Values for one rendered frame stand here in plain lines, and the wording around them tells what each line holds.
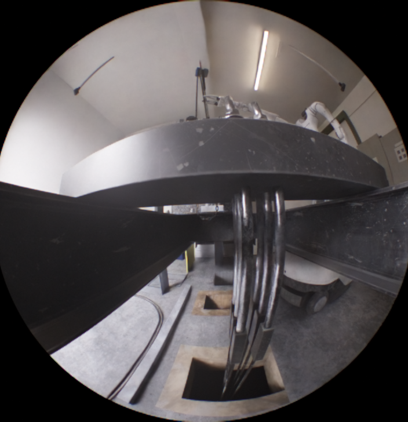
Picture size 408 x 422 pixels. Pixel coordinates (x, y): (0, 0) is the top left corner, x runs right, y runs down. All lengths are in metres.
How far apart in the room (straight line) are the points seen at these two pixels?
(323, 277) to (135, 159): 0.83
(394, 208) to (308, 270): 0.54
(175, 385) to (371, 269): 0.76
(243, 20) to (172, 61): 1.22
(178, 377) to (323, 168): 0.73
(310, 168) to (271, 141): 0.06
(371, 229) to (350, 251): 0.12
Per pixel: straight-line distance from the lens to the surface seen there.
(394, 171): 2.81
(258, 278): 0.29
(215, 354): 0.71
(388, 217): 0.49
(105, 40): 2.57
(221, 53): 2.36
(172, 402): 0.63
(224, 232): 0.96
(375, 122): 3.32
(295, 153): 0.16
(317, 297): 0.86
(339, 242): 0.59
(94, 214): 0.36
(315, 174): 0.17
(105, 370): 0.76
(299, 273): 0.80
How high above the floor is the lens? 0.62
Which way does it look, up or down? 5 degrees up
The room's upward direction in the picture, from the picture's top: 2 degrees counter-clockwise
